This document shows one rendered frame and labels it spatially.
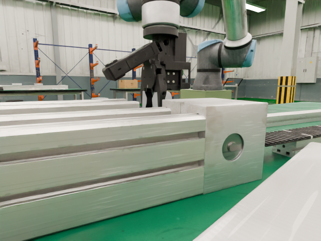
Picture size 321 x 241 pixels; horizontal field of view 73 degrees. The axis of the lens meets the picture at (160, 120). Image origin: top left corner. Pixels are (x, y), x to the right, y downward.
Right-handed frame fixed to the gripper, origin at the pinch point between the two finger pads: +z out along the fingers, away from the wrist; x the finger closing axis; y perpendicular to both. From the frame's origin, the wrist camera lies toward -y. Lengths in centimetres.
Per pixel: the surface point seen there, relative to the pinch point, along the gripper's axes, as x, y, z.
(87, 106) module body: -5.0, -13.4, -5.9
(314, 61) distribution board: 539, 1007, -106
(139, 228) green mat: -26.1, -12.5, 2.2
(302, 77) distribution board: 579, 1001, -40
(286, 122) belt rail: -2.0, 41.1, 1.3
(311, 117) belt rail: -1, 54, 1
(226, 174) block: -24.0, -1.5, 0.5
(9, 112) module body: -5.0, -23.8, -5.6
